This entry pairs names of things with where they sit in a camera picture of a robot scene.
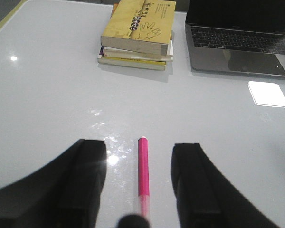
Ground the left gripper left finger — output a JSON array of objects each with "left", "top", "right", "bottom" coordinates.
[{"left": 0, "top": 139, "right": 107, "bottom": 228}]

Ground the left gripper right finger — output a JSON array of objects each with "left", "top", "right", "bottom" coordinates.
[{"left": 171, "top": 143, "right": 277, "bottom": 228}]

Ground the pink marker pen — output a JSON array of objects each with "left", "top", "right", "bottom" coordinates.
[{"left": 138, "top": 136, "right": 150, "bottom": 220}]

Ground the yellow-edged bottom book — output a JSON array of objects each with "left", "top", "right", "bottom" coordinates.
[{"left": 97, "top": 55, "right": 166, "bottom": 71}]

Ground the white middle book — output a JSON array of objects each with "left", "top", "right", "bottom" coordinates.
[{"left": 99, "top": 35, "right": 174, "bottom": 61}]

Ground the grey laptop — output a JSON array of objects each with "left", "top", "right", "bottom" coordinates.
[{"left": 185, "top": 0, "right": 285, "bottom": 77}]

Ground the yellow top book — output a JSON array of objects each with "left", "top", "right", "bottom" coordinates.
[{"left": 101, "top": 0, "right": 176, "bottom": 55}]

